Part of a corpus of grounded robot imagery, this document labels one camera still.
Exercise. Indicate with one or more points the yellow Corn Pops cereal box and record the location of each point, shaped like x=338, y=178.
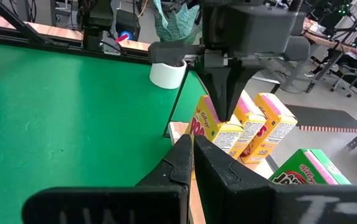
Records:
x=228, y=138
x=278, y=130
x=253, y=130

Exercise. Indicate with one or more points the green table mat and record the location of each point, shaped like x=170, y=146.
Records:
x=72, y=124

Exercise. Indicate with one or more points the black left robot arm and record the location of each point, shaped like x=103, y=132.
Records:
x=97, y=18

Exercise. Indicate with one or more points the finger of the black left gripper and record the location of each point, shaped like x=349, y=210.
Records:
x=217, y=84
x=235, y=81

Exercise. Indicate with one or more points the green Apple Jacks cereal box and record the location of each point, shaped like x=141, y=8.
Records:
x=306, y=168

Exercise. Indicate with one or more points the artificial plant in white pot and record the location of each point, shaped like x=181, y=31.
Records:
x=167, y=76

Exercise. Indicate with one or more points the wooden desk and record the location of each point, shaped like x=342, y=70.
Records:
x=321, y=37

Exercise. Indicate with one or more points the grey office chair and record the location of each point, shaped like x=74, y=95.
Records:
x=349, y=70

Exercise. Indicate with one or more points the dark floor mat hazard edge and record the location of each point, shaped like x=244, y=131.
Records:
x=321, y=116

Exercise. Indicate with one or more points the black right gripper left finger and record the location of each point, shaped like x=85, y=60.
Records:
x=178, y=171

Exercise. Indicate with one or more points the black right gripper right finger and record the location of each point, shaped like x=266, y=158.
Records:
x=228, y=196

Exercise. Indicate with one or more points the black device with blue light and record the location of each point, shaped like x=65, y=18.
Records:
x=131, y=21

